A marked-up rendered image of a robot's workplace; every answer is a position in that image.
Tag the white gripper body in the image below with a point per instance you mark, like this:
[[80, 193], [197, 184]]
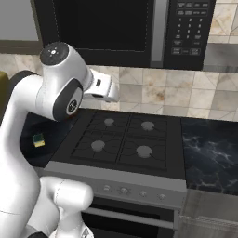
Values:
[[112, 91]]

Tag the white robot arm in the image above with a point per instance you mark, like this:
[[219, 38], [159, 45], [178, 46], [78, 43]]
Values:
[[21, 130]]

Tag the black microwave door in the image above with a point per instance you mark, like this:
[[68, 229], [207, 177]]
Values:
[[108, 28]]

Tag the green and yellow sponge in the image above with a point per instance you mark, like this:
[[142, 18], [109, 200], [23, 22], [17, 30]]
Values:
[[38, 140]]

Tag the black microwave oven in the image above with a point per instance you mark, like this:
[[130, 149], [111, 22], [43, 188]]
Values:
[[189, 34]]

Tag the black gas hob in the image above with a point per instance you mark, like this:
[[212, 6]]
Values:
[[124, 139]]

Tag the grey oven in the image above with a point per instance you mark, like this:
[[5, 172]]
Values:
[[139, 182]]

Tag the grey oven knob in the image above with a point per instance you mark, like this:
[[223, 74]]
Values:
[[124, 190], [161, 196], [107, 188], [142, 194]]

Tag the olive yellow appliance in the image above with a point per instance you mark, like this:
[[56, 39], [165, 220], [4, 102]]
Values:
[[3, 93]]

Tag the black oven door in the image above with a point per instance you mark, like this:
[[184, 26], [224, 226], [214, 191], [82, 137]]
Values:
[[130, 227]]

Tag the grey base cupboard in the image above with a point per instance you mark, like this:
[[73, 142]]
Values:
[[210, 214]]

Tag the grey wall cupboard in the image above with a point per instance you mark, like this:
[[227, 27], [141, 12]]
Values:
[[17, 21]]

